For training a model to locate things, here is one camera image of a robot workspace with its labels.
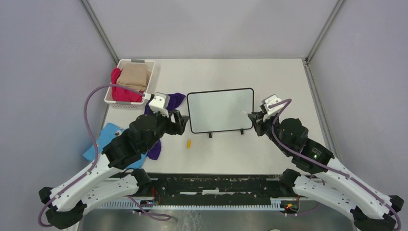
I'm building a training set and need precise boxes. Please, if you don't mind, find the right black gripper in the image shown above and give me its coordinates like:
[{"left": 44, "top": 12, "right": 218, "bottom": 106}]
[{"left": 248, "top": 109, "right": 291, "bottom": 155}]

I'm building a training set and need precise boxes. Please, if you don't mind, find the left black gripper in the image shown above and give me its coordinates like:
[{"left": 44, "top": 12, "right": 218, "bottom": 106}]
[{"left": 143, "top": 108, "right": 189, "bottom": 153}]

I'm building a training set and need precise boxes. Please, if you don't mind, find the black framed whiteboard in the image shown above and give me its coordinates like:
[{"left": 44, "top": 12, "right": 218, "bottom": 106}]
[{"left": 186, "top": 88, "right": 254, "bottom": 138}]

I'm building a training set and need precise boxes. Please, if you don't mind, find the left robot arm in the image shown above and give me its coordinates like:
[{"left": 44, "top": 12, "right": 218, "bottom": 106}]
[{"left": 38, "top": 110, "right": 189, "bottom": 230}]

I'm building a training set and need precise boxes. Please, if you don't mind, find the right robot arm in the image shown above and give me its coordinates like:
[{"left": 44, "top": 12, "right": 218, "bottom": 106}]
[{"left": 247, "top": 112, "right": 404, "bottom": 231}]

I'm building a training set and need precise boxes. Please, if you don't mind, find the purple cloth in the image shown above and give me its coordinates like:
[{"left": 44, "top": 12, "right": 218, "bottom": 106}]
[{"left": 147, "top": 93, "right": 186, "bottom": 160}]

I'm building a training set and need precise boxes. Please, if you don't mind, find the beige cloth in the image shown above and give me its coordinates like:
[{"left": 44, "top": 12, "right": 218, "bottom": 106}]
[{"left": 117, "top": 64, "right": 152, "bottom": 92}]

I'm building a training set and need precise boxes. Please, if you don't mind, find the white plastic basket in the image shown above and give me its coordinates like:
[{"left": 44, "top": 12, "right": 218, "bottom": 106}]
[{"left": 104, "top": 59, "right": 157, "bottom": 109}]

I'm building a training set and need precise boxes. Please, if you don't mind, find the red cloth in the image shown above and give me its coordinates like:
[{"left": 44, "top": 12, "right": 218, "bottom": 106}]
[{"left": 111, "top": 68, "right": 143, "bottom": 103}]

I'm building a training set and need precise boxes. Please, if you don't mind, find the blue patterned cloth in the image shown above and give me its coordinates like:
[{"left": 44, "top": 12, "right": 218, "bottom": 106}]
[{"left": 82, "top": 123, "right": 147, "bottom": 169}]

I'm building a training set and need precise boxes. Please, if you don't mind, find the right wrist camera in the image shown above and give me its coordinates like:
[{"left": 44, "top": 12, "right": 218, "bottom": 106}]
[{"left": 260, "top": 94, "right": 284, "bottom": 122}]

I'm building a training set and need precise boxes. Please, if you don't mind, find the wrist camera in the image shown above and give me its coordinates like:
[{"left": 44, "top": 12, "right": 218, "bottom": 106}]
[
  {"left": 148, "top": 92, "right": 170, "bottom": 118},
  {"left": 260, "top": 94, "right": 284, "bottom": 122}
]

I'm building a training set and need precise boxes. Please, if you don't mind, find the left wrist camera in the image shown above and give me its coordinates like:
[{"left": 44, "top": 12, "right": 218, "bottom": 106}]
[{"left": 148, "top": 92, "right": 170, "bottom": 118}]

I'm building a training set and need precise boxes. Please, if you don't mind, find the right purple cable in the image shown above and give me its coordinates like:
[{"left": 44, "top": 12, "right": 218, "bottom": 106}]
[{"left": 268, "top": 98, "right": 402, "bottom": 231}]

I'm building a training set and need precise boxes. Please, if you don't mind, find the purple cable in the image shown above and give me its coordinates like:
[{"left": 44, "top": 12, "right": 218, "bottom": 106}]
[
  {"left": 268, "top": 98, "right": 402, "bottom": 231},
  {"left": 38, "top": 84, "right": 151, "bottom": 228}
]

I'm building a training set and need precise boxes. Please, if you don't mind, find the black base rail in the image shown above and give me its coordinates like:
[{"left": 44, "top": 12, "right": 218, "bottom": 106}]
[{"left": 133, "top": 173, "right": 297, "bottom": 205}]

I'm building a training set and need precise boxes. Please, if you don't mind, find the white cable duct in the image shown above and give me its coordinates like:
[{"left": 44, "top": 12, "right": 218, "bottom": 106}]
[{"left": 97, "top": 199, "right": 284, "bottom": 212}]

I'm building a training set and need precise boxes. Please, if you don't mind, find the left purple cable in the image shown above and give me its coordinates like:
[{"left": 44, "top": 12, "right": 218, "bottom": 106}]
[{"left": 38, "top": 84, "right": 151, "bottom": 228}]

